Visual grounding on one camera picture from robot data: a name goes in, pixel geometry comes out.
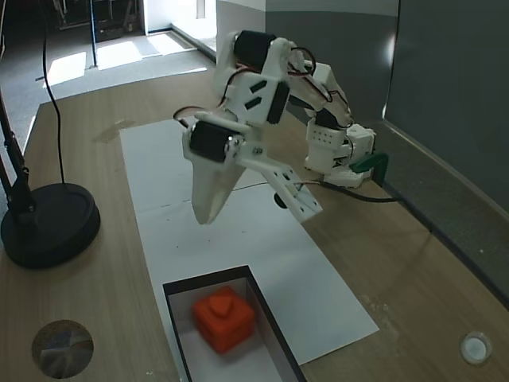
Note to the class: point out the green table clamp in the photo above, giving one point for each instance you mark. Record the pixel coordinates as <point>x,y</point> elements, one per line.
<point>371,162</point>

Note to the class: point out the black desk lamp stand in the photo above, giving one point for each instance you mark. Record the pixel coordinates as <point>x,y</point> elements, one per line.
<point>51,227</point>

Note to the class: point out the clear tape strip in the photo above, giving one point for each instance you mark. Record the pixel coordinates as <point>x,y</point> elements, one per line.
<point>113,131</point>

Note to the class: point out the blue pole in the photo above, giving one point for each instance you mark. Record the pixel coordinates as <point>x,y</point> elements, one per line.
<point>94,36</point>

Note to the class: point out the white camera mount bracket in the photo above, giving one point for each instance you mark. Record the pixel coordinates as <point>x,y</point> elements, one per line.
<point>292,191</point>

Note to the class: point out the orange cube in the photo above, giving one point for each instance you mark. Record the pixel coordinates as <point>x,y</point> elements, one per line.
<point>224,318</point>

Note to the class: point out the white round table cap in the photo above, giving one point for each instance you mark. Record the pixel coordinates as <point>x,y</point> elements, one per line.
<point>475,347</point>

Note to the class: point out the white paper sheet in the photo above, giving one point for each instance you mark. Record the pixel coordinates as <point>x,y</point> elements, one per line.
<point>159,167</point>
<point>254,246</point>

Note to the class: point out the dark brown open box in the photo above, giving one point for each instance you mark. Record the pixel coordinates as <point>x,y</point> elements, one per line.
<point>274,330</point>

